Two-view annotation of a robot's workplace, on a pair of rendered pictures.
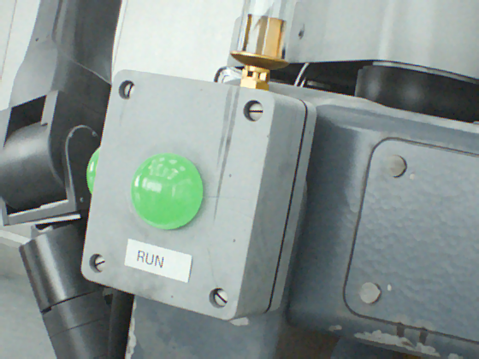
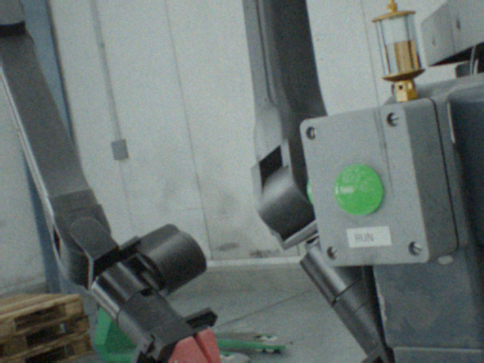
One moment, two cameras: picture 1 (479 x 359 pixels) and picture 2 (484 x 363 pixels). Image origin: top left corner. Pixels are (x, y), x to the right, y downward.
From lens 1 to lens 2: 0.15 m
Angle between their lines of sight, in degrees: 18
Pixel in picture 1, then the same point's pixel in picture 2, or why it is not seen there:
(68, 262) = not seen: hidden behind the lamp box
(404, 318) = not seen: outside the picture
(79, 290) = (353, 278)
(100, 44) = (308, 92)
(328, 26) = (471, 14)
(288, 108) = (417, 108)
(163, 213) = (359, 205)
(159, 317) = (393, 276)
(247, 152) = (398, 147)
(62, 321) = (348, 306)
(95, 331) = not seen: hidden behind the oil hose
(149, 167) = (339, 179)
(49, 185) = (305, 209)
